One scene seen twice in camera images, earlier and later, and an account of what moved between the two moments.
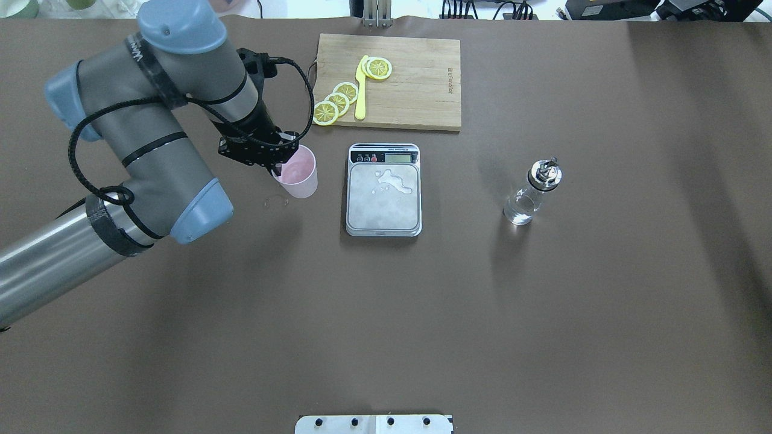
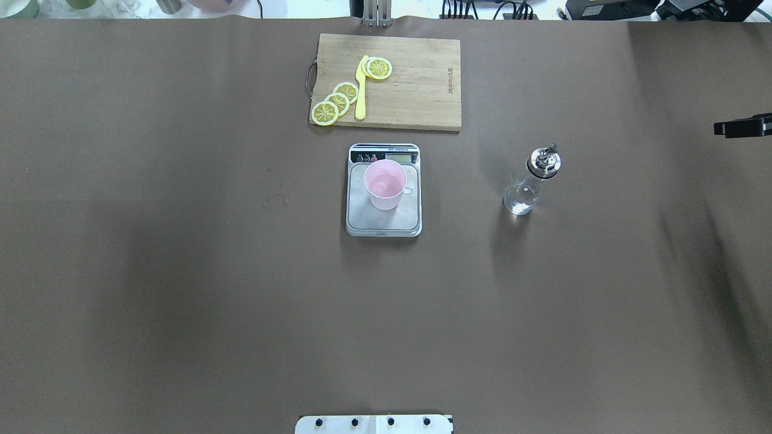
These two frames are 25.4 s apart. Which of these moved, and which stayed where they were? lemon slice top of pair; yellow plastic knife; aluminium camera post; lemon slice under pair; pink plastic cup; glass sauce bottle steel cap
Moved: glass sauce bottle steel cap; pink plastic cup
Stayed: lemon slice top of pair; lemon slice under pair; aluminium camera post; yellow plastic knife
